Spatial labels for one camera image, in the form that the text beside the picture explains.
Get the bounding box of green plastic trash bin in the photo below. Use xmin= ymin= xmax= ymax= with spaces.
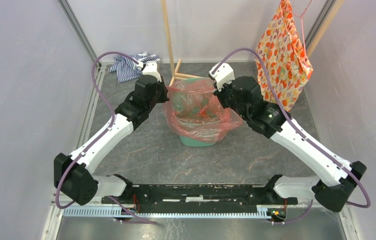
xmin=171 ymin=77 xmax=223 ymax=148

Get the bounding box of red plastic trash bag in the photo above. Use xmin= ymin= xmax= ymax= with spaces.
xmin=162 ymin=78 xmax=243 ymax=144

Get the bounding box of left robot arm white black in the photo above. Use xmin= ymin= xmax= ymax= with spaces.
xmin=54 ymin=75 xmax=169 ymax=206

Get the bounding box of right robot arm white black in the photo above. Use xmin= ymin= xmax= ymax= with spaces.
xmin=213 ymin=76 xmax=366 ymax=213

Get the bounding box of blue white striped cloth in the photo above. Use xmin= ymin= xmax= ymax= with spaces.
xmin=108 ymin=52 xmax=161 ymax=83

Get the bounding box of floral orange cloth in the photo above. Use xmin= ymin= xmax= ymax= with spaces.
xmin=255 ymin=0 xmax=313 ymax=112

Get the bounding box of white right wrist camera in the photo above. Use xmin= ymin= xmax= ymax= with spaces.
xmin=209 ymin=63 xmax=235 ymax=92

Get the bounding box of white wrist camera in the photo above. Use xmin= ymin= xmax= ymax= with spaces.
xmin=135 ymin=60 xmax=162 ymax=82
xmin=209 ymin=63 xmax=235 ymax=92

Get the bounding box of wooden rack frame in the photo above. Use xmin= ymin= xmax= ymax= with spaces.
xmin=160 ymin=0 xmax=345 ymax=88

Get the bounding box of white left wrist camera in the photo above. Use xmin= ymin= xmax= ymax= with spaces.
xmin=135 ymin=60 xmax=162 ymax=82

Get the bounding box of pink wire hanger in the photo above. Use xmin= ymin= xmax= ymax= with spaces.
xmin=289 ymin=0 xmax=312 ymax=54

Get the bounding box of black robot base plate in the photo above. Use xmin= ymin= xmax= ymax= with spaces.
xmin=116 ymin=184 xmax=298 ymax=214

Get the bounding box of left aluminium corner post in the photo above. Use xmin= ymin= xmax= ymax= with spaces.
xmin=58 ymin=0 xmax=97 ymax=62

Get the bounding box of aluminium corner post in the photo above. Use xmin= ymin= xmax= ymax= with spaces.
xmin=305 ymin=0 xmax=336 ymax=55
xmin=58 ymin=0 xmax=97 ymax=62

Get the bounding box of right aluminium corner post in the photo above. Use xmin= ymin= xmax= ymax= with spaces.
xmin=305 ymin=0 xmax=336 ymax=55

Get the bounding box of slotted cable duct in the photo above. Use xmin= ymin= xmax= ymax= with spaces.
xmin=63 ymin=205 xmax=271 ymax=220

